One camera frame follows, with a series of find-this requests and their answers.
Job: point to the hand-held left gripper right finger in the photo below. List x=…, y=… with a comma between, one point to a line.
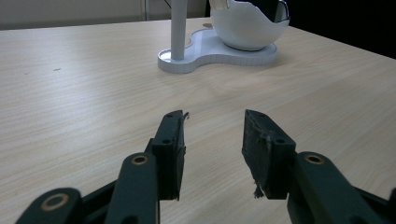
x=267, y=161

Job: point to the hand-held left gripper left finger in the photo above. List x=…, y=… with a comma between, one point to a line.
x=169, y=161

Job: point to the white stand with pole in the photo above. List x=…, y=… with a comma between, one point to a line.
x=211, y=51

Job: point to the white egg-shaped bowl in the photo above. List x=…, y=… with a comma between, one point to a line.
x=246, y=31

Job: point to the metal stand pole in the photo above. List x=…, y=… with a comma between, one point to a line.
x=145, y=9

